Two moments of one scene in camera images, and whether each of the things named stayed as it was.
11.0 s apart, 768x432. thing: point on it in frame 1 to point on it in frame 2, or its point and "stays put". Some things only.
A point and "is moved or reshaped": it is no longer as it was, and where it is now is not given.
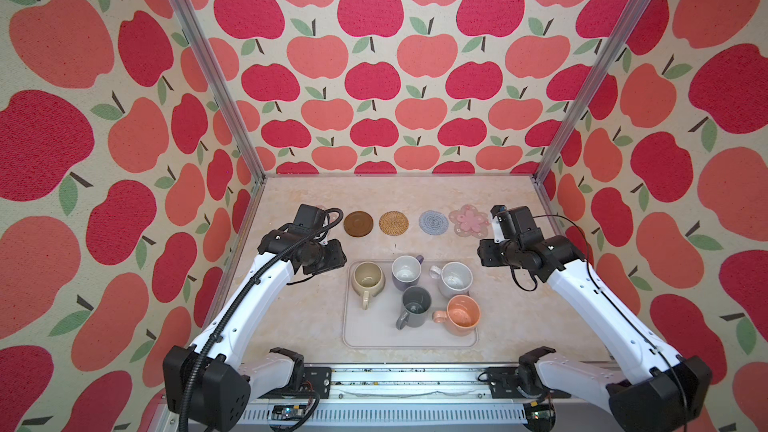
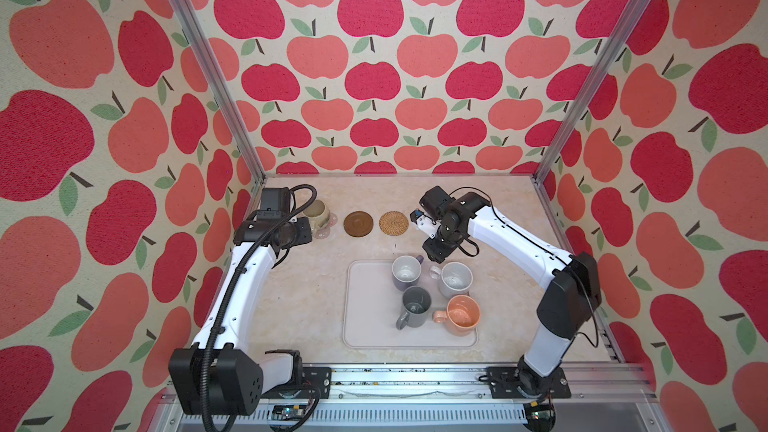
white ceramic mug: (454, 277) stays put
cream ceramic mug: (367, 277) is moved or reshaped
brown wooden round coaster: (358, 224) stays put
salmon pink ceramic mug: (461, 317) stays put
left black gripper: (338, 258) to (305, 235)
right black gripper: (485, 249) to (433, 253)
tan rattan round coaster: (393, 223) stays put
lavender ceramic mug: (406, 271) stays put
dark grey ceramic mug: (417, 302) stays put
